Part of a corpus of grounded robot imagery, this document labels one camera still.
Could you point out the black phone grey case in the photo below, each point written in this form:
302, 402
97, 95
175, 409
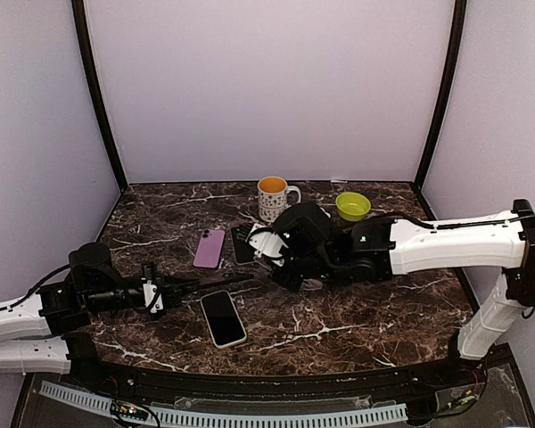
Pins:
215, 281

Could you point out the clear magsafe phone case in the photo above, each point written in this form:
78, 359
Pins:
310, 285

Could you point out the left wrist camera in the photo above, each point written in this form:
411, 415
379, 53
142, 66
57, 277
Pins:
152, 297

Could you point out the black right frame post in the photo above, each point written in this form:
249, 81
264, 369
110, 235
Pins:
442, 100

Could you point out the white spotted mug orange inside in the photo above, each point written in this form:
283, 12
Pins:
273, 195

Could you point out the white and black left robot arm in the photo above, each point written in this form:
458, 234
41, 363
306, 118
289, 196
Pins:
41, 332

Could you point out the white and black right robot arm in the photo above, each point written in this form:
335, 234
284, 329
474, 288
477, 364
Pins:
304, 244

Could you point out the black frame post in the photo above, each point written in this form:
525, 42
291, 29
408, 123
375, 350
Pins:
94, 87
442, 100

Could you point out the black phone white case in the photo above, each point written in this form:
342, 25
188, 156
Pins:
225, 325

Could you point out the lime green bowl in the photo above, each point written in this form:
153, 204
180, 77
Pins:
352, 207

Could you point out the black left frame post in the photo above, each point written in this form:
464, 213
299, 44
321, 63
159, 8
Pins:
94, 87

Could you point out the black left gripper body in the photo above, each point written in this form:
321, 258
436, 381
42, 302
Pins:
151, 274

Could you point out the white slotted cable duct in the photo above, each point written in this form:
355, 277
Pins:
155, 416

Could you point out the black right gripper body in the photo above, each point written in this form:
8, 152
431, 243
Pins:
310, 267

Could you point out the black phone dark case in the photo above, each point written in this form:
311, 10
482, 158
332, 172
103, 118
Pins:
209, 250

